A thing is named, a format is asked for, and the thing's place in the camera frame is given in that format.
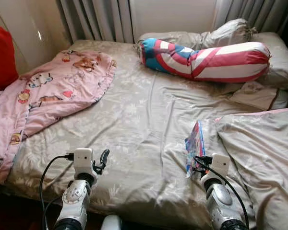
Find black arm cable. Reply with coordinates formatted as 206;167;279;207
40;153;75;230
194;156;250;230

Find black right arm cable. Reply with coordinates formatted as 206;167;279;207
194;156;250;230

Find grey pleated curtain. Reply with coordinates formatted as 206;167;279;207
214;0;288;35
58;0;135;44

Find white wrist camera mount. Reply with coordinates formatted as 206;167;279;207
210;153;231;178
73;148;95;174

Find red white blue striped bolster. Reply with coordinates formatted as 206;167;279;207
138;38;271;83

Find bright window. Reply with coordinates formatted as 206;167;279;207
130;0;219;39

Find pink cartoon print blanket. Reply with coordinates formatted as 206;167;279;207
0;48;117;185

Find small beige folded cloth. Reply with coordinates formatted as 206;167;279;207
229;80;288;112

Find pale floral pillow pink trim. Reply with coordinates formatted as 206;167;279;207
215;108;288;230

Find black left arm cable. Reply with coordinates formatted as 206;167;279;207
40;153;75;230

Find knotted beige cloth bundle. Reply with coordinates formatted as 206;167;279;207
202;18;255;48

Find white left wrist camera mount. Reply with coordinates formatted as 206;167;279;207
73;148;95;174

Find flat beige floral pillow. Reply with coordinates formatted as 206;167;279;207
137;31;288;92

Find red cushion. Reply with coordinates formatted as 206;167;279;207
0;26;19;94

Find glossy cream wardrobe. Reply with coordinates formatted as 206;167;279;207
0;0;70;75

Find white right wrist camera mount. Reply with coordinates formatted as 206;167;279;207
210;153;231;178

